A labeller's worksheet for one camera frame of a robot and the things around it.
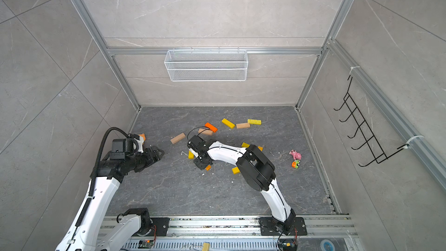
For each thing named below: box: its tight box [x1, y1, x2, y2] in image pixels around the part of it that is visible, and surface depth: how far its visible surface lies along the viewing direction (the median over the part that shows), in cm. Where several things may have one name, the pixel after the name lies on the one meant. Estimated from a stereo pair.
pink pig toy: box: [289, 149, 302, 160], surface depth 97 cm
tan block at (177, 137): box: [170, 132, 186, 145], surface depth 106 cm
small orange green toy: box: [291, 159, 301, 170], surface depth 92 cm
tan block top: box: [236, 122, 251, 129], surface depth 110 cm
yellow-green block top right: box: [247, 119, 262, 125], surface depth 113 cm
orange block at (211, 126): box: [204, 122, 219, 133], surface depth 112 cm
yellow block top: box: [221, 117, 236, 129], surface depth 112 cm
